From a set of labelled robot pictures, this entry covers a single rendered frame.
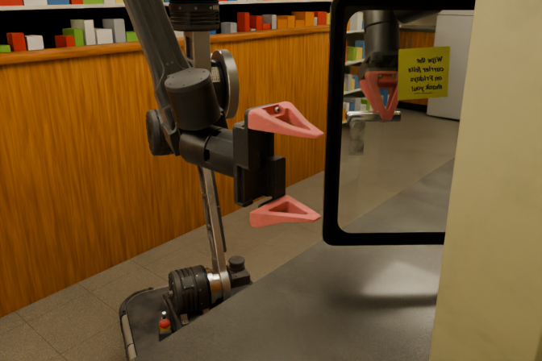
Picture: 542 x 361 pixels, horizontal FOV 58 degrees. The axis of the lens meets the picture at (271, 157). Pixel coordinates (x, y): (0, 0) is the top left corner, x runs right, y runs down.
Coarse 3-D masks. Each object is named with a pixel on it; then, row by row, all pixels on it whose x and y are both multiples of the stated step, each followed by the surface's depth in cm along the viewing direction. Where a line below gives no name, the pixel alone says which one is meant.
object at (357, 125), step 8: (352, 120) 73; (360, 120) 73; (352, 128) 73; (360, 128) 73; (352, 136) 74; (360, 136) 74; (352, 144) 74; (360, 144) 74; (352, 152) 74; (360, 152) 74
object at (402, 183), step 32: (352, 32) 70; (384, 32) 70; (416, 32) 70; (448, 32) 70; (352, 64) 72; (384, 64) 72; (416, 64) 72; (448, 64) 72; (352, 96) 73; (384, 96) 73; (416, 96) 73; (448, 96) 73; (384, 128) 75; (416, 128) 75; (448, 128) 75; (352, 160) 76; (384, 160) 77; (416, 160) 77; (448, 160) 77; (352, 192) 78; (384, 192) 78; (416, 192) 78; (448, 192) 79; (352, 224) 80; (384, 224) 80; (416, 224) 80
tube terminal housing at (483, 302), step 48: (480, 0) 46; (528, 0) 44; (480, 48) 47; (528, 48) 45; (480, 96) 48; (528, 96) 46; (480, 144) 50; (528, 144) 47; (480, 192) 51; (528, 192) 48; (480, 240) 52; (528, 240) 49; (480, 288) 54; (528, 288) 50; (432, 336) 59; (480, 336) 55; (528, 336) 51
